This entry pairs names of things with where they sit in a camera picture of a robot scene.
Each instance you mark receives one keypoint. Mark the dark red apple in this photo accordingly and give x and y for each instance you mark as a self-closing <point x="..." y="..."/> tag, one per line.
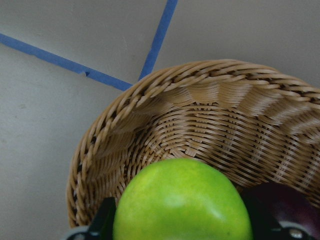
<point x="298" y="219"/>

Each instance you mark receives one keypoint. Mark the wicker basket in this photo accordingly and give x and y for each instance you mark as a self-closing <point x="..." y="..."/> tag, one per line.
<point x="250" y="121"/>

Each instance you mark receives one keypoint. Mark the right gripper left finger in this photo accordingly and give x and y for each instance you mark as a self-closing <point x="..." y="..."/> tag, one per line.
<point x="101" y="227"/>

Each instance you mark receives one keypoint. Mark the green apple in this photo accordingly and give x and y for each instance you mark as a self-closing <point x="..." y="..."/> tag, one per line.
<point x="181" y="199"/>

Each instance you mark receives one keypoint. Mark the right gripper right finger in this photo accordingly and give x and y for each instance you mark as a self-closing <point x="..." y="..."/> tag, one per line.
<point x="264" y="225"/>

